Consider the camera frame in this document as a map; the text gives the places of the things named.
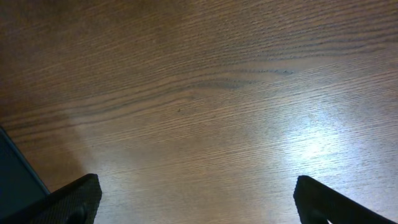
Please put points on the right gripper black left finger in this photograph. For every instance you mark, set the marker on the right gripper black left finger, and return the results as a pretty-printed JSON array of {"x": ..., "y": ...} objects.
[{"x": 75, "y": 203}]

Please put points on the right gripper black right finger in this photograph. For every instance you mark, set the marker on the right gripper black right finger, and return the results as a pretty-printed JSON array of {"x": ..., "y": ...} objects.
[{"x": 318, "y": 204}]

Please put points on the dark green box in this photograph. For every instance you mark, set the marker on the dark green box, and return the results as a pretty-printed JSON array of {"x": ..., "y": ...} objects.
[{"x": 20, "y": 184}]

